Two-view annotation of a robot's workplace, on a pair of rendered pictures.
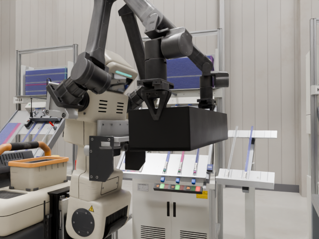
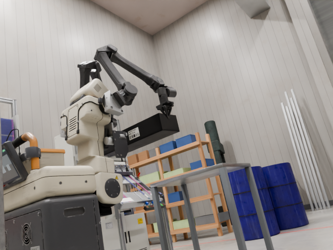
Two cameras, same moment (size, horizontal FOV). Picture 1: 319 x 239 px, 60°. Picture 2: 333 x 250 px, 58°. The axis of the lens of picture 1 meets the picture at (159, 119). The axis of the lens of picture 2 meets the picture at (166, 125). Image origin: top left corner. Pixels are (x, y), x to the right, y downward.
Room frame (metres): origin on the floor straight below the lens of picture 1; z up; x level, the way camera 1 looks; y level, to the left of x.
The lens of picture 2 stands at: (0.29, 1.73, 0.54)
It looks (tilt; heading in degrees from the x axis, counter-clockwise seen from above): 16 degrees up; 284
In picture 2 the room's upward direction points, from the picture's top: 12 degrees counter-clockwise
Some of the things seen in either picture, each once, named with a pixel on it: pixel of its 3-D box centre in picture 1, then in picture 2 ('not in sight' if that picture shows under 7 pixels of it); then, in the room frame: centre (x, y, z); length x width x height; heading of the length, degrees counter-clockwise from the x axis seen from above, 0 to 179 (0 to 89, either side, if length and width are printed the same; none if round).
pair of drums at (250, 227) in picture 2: not in sight; (264, 198); (0.28, -3.19, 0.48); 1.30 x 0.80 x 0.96; 62
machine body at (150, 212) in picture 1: (181, 207); not in sight; (2.57, -0.20, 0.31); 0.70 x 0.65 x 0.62; 72
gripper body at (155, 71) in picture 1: (155, 75); (164, 101); (0.72, 0.01, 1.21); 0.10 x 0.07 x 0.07; 157
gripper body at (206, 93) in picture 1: (206, 95); not in sight; (1.24, -0.21, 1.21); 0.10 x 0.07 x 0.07; 157
